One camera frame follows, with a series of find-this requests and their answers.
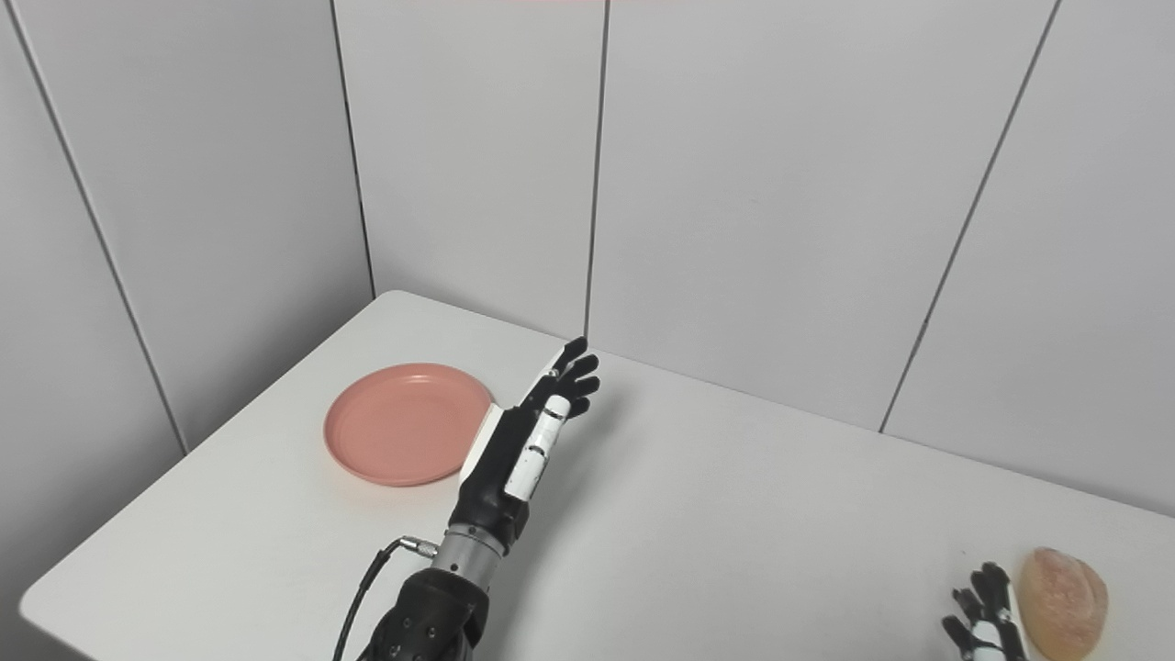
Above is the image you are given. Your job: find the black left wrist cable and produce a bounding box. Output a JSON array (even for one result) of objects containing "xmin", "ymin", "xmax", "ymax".
[{"xmin": 332, "ymin": 536, "xmax": 440, "ymax": 661}]

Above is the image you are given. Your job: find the brown bread roll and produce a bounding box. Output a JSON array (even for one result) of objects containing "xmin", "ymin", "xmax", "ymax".
[{"xmin": 1019, "ymin": 547, "xmax": 1109, "ymax": 661}]

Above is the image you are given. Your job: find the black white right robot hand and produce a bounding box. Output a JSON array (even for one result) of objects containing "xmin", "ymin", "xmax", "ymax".
[{"xmin": 942, "ymin": 562, "xmax": 1029, "ymax": 661}]

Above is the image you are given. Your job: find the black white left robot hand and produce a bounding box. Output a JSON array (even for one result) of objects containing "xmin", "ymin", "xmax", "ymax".
[{"xmin": 448, "ymin": 337, "xmax": 601, "ymax": 552}]

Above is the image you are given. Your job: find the pink round plate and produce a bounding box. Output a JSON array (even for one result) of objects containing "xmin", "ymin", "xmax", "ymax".
[{"xmin": 323, "ymin": 364, "xmax": 497, "ymax": 487}]

